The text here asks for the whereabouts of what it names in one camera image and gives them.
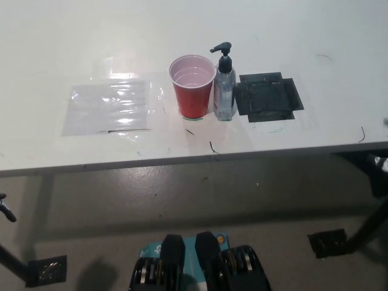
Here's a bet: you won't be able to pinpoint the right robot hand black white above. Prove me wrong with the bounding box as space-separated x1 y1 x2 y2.
366 117 388 174

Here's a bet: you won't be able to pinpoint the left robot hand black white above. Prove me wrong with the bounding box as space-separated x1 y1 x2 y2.
0 193 17 223

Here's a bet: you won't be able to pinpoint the clear soap bottle black pump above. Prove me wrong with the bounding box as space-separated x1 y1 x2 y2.
209 41 236 122

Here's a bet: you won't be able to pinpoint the robot body black teal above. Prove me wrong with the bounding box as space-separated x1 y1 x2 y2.
127 231 272 291

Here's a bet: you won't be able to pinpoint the black tape patch on table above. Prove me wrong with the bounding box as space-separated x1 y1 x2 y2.
232 72 305 123

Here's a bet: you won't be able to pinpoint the clear plastic sheet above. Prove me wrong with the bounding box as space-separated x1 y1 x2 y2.
61 79 152 137

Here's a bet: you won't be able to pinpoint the red plastic cup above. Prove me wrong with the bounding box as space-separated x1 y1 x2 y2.
169 54 216 119

